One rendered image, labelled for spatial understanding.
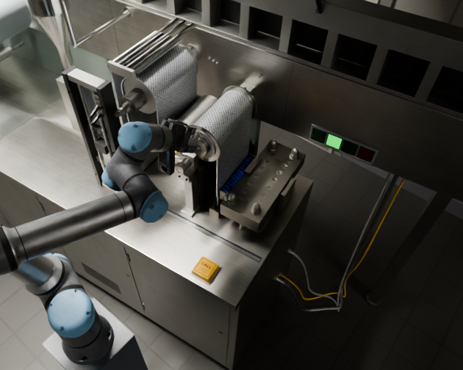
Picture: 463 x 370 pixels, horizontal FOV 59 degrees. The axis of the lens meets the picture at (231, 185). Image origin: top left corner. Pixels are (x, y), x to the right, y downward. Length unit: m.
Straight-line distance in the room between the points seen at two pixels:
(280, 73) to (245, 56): 0.14
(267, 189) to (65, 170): 0.86
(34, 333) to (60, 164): 1.02
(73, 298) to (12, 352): 1.33
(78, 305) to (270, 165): 0.86
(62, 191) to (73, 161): 0.16
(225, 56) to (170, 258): 0.76
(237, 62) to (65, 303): 0.97
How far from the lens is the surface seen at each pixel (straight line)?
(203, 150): 1.36
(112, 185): 1.11
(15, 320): 2.62
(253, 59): 1.51
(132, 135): 1.04
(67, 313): 1.24
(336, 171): 3.11
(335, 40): 1.36
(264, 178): 1.58
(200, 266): 1.47
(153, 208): 0.99
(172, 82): 1.45
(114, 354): 1.41
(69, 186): 1.81
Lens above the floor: 2.21
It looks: 50 degrees down
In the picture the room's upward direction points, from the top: 3 degrees clockwise
